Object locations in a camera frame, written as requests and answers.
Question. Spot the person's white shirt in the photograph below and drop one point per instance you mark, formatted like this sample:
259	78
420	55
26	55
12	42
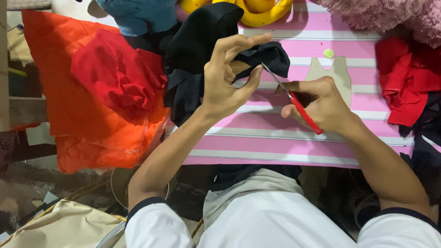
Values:
268	220

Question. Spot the grey shoe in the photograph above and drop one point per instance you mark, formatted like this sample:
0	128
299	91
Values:
367	208

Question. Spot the yellow plush toy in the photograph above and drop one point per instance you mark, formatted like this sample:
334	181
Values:
265	13

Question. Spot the pink fluffy fabric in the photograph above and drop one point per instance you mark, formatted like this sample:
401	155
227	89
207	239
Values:
389	15

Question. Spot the beige cardboard template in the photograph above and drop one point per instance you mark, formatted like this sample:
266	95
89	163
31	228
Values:
339	70

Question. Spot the pink striped table cover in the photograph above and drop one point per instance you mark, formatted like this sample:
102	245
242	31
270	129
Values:
268	144

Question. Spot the orange fabric sheet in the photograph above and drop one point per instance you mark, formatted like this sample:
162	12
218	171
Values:
62	103

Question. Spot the person's right hand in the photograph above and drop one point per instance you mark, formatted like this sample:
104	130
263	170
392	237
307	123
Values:
327	106

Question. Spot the person's left hand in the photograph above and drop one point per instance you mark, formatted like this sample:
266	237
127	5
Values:
220	89

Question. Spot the dark navy fabric scraps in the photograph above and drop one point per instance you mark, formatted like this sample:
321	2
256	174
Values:
427	158

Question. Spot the red fabric scrap pile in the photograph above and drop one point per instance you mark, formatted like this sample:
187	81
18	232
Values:
406	82

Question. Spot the beige cloth bag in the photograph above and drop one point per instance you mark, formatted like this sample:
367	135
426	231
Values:
65	227

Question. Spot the wooden shelf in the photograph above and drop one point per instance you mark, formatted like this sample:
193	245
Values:
20	106

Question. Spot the black fabric piece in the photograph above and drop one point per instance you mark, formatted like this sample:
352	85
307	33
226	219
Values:
193	51

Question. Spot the blue plush fabric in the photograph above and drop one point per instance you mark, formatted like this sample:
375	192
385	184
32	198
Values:
137	15

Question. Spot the small green round chalk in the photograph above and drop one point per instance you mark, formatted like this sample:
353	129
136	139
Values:
328	53

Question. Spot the crumpled red fabric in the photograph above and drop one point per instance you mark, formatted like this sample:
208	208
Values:
117	75

